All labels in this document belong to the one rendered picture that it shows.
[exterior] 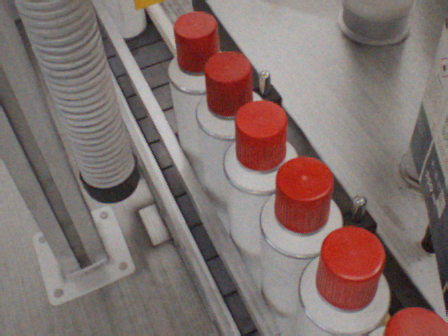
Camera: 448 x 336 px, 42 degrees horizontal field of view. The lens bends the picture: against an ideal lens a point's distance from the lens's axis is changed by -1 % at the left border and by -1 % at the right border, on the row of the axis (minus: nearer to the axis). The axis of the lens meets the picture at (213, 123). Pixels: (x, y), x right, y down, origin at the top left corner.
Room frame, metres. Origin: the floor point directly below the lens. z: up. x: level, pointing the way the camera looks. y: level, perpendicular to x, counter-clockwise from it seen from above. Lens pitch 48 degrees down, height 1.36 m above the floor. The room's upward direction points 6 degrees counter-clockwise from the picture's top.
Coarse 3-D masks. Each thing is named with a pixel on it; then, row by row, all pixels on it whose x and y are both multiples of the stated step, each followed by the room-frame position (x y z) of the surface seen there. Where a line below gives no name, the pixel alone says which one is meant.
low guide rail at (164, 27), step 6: (150, 6) 0.60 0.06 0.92; (156, 6) 0.60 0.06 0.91; (150, 12) 0.59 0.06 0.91; (156, 12) 0.58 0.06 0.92; (162, 12) 0.58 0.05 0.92; (156, 18) 0.57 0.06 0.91; (162, 18) 0.57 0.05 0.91; (156, 24) 0.58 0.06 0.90; (162, 24) 0.56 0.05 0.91; (168, 24) 0.56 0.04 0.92; (162, 30) 0.55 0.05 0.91; (168, 30) 0.55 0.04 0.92; (162, 36) 0.56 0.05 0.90; (168, 36) 0.54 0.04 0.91; (168, 42) 0.54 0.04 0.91; (174, 42) 0.52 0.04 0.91; (174, 48) 0.52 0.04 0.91; (174, 54) 0.52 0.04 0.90
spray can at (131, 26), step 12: (108, 0) 0.58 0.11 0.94; (120, 0) 0.58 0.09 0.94; (132, 0) 0.58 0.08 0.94; (120, 12) 0.58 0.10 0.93; (132, 12) 0.58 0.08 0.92; (144, 12) 0.60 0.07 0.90; (120, 24) 0.58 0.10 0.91; (132, 24) 0.58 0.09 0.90; (144, 24) 0.59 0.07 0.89; (132, 36) 0.58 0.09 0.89
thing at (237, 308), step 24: (144, 48) 0.56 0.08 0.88; (168, 48) 0.56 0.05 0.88; (120, 72) 0.52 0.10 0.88; (144, 72) 0.52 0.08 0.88; (168, 96) 0.47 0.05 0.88; (144, 120) 0.44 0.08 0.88; (168, 120) 0.44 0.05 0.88; (168, 168) 0.37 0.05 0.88; (192, 216) 0.31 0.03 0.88; (216, 264) 0.26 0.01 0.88; (240, 312) 0.21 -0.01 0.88
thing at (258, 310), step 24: (96, 0) 0.56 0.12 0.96; (120, 48) 0.47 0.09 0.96; (144, 96) 0.39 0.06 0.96; (168, 144) 0.33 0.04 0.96; (192, 168) 0.30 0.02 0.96; (192, 192) 0.28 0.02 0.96; (216, 216) 0.25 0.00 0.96; (216, 240) 0.23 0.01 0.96; (240, 264) 0.21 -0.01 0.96; (240, 288) 0.19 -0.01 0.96; (264, 312) 0.17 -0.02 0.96
